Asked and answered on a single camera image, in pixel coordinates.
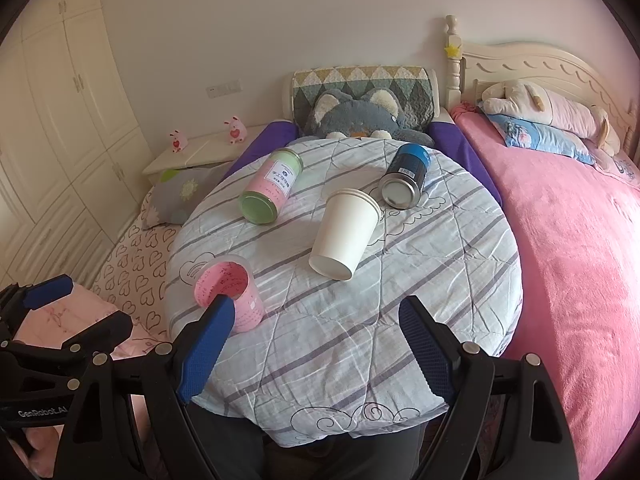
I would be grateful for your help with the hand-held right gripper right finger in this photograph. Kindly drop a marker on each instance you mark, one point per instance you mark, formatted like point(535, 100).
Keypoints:
point(425, 350)

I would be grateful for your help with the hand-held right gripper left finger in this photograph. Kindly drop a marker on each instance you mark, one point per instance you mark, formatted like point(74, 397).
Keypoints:
point(205, 347)

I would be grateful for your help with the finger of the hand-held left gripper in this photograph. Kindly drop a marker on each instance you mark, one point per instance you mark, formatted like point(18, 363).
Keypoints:
point(95, 332)
point(47, 292)

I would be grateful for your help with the white paper cup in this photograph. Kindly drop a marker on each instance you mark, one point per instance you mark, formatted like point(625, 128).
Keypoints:
point(342, 235)

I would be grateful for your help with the pink plastic cup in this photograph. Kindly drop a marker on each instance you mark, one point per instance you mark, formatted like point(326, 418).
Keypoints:
point(225, 277)

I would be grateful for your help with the pink floral cloth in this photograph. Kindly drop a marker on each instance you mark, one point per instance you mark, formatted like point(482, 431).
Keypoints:
point(55, 320)

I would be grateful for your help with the heart print bed sheet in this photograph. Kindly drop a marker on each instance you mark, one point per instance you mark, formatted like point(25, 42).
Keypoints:
point(140, 270)

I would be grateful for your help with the striped grey quilt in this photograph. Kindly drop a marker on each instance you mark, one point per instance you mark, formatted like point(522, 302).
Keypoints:
point(325, 335)

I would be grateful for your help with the person's dark pants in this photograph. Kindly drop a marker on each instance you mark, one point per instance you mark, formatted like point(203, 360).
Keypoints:
point(310, 465)

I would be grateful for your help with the grey flower pillow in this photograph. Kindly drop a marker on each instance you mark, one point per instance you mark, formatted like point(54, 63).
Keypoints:
point(185, 190)

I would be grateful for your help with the pink fleece blanket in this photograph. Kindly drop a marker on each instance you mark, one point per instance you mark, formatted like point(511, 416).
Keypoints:
point(575, 260)

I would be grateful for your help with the green and pink jar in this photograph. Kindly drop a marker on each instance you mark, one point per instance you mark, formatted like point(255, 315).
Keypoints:
point(275, 180)

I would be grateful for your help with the cream wardrobe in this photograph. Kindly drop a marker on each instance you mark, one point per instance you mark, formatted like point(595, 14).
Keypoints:
point(60, 110)

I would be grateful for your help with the blue metal can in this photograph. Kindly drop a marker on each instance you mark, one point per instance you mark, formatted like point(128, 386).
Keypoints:
point(407, 167)

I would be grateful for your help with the cream nightstand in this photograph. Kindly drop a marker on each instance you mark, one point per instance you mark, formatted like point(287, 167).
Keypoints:
point(200, 152)

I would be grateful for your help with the purple bed bumper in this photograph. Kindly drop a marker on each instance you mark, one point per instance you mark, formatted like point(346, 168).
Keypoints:
point(265, 140)
point(465, 155)

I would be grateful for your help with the small pink rabbit figurine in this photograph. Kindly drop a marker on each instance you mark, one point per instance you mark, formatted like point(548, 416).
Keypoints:
point(178, 142)

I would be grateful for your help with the large pink rabbit figurine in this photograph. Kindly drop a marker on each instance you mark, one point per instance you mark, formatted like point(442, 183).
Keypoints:
point(235, 131)

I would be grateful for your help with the blue printed pillow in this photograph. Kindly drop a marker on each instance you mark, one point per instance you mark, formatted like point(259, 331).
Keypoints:
point(530, 135)

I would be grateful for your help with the grey plush toy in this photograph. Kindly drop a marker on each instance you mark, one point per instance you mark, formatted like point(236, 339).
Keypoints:
point(355, 117)

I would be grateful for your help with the pink and white plush toy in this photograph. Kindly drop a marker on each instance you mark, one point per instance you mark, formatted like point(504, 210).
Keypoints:
point(540, 105)

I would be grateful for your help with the white printed pillow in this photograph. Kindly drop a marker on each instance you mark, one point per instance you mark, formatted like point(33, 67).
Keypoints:
point(625, 165)

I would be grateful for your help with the diamond patterned cushion cover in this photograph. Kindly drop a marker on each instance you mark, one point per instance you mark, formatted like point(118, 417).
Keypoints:
point(350, 77)

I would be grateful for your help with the yellow star sticker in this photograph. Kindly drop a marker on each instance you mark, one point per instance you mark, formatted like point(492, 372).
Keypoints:
point(452, 50)

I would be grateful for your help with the cream carved bed headboard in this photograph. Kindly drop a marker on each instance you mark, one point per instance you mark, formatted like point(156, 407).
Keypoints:
point(525, 57)

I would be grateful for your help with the white wall outlet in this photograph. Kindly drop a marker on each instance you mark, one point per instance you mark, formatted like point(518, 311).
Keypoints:
point(224, 88)

